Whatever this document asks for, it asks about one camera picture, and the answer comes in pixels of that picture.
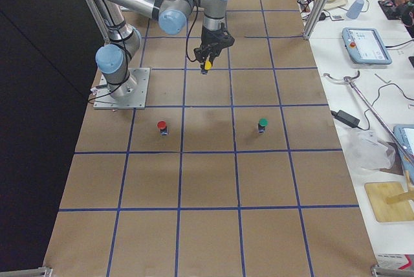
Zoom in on clear plastic bag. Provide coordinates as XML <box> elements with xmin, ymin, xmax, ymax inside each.
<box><xmin>344</xmin><ymin>129</ymin><xmax>396</xmax><ymax>170</ymax></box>

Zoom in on blue plastic cup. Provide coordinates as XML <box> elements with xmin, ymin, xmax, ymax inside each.
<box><xmin>345</xmin><ymin>0</ymin><xmax>365</xmax><ymax>20</ymax></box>

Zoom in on teach pendant tablet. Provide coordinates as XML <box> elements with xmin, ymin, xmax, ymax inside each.
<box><xmin>342</xmin><ymin>27</ymin><xmax>392</xmax><ymax>65</ymax></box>

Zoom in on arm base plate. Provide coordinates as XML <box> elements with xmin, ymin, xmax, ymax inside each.
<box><xmin>93</xmin><ymin>68</ymin><xmax>151</xmax><ymax>109</ymax></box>

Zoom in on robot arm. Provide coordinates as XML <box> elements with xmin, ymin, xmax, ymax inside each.
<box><xmin>86</xmin><ymin>0</ymin><xmax>234</xmax><ymax>108</ymax></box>

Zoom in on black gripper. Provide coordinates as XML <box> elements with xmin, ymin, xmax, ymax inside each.
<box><xmin>193</xmin><ymin>29</ymin><xmax>235</xmax><ymax>70</ymax></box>

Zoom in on red push button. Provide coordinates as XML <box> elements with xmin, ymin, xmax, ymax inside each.
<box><xmin>157</xmin><ymin>120</ymin><xmax>169</xmax><ymax>136</ymax></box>

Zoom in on aluminium frame post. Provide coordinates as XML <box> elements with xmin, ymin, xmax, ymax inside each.
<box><xmin>303</xmin><ymin>0</ymin><xmax>343</xmax><ymax>41</ymax></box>

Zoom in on wooden cutting board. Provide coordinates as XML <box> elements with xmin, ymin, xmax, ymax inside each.
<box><xmin>364</xmin><ymin>182</ymin><xmax>413</xmax><ymax>223</ymax></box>

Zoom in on yellow push button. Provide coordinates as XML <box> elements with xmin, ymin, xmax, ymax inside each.
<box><xmin>201</xmin><ymin>60</ymin><xmax>213</xmax><ymax>75</ymax></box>

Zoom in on green push button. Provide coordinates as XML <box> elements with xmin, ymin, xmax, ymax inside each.
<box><xmin>257</xmin><ymin>118</ymin><xmax>268</xmax><ymax>133</ymax></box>

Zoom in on metal grabber stick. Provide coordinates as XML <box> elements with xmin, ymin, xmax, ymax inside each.
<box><xmin>323</xmin><ymin>70</ymin><xmax>414</xmax><ymax>164</ymax></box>

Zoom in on black laptop charger brick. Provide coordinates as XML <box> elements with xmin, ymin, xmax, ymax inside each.
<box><xmin>334</xmin><ymin>110</ymin><xmax>360</xmax><ymax>128</ymax></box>

